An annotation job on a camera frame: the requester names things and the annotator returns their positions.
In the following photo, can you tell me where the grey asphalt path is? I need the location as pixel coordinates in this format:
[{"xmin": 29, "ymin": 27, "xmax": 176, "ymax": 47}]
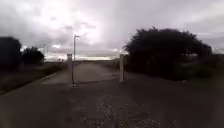
[{"xmin": 0, "ymin": 62, "xmax": 224, "ymax": 128}]

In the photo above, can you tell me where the street lamp pole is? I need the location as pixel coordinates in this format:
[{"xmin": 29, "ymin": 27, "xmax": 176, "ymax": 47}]
[{"xmin": 71, "ymin": 33, "xmax": 81, "ymax": 88}]

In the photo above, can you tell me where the large dark bush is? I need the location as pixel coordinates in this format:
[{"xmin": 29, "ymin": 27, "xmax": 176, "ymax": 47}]
[{"xmin": 123, "ymin": 27, "xmax": 214, "ymax": 81}]

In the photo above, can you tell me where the dark tree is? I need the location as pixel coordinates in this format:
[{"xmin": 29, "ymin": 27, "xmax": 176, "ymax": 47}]
[
  {"xmin": 21, "ymin": 46, "xmax": 46, "ymax": 66},
  {"xmin": 0, "ymin": 36, "xmax": 23, "ymax": 72}
]

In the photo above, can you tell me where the grass slope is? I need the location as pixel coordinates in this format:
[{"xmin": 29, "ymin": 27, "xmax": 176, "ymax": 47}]
[{"xmin": 176, "ymin": 54, "xmax": 224, "ymax": 84}]

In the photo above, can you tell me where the grass verge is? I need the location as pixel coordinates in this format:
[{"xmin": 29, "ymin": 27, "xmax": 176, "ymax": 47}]
[{"xmin": 0, "ymin": 63, "xmax": 68, "ymax": 95}]

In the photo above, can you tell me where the pale gate post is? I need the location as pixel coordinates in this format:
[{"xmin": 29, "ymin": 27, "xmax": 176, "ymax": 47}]
[{"xmin": 119, "ymin": 53, "xmax": 125, "ymax": 84}]

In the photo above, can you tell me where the sign on post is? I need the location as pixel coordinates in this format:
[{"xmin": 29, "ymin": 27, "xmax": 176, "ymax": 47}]
[{"xmin": 66, "ymin": 53, "xmax": 73, "ymax": 72}]

